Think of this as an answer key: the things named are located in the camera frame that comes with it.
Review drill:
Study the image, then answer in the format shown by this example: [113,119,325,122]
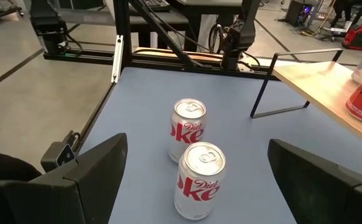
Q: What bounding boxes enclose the wooden shelf black metal legs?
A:
[249,47,362,153]

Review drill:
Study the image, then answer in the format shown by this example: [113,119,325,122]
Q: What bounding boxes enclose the black computer tower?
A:
[285,0,313,27]

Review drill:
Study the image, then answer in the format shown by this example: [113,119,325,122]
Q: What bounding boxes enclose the black keyboard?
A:
[141,0,171,12]

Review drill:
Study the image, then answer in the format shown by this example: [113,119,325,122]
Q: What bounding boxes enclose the metal rolling cart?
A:
[0,0,24,32]

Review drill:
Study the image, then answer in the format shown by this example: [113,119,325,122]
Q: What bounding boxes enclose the black table frame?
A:
[42,0,278,156]

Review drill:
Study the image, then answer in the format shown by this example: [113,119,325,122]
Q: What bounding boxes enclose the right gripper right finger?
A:
[267,138,362,224]

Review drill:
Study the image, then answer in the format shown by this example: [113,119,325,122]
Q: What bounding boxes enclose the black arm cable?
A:
[207,23,226,54]

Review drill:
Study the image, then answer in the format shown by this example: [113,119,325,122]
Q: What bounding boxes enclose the black bulky object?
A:
[0,145,43,187]

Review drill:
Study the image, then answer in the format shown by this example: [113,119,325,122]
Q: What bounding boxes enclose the black office desk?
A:
[129,0,244,52]

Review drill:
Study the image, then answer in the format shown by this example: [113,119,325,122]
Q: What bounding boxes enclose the grey table-level camera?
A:
[39,130,78,174]

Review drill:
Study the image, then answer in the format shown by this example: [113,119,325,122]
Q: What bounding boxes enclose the red black tool case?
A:
[341,21,362,52]

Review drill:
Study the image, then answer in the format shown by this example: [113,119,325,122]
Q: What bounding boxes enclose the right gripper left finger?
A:
[31,133,129,224]

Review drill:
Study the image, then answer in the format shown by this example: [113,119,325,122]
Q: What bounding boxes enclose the yellow cable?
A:
[310,0,338,35]

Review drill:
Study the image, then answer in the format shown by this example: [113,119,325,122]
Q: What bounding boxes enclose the silver aluminium bracket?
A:
[111,34,125,84]

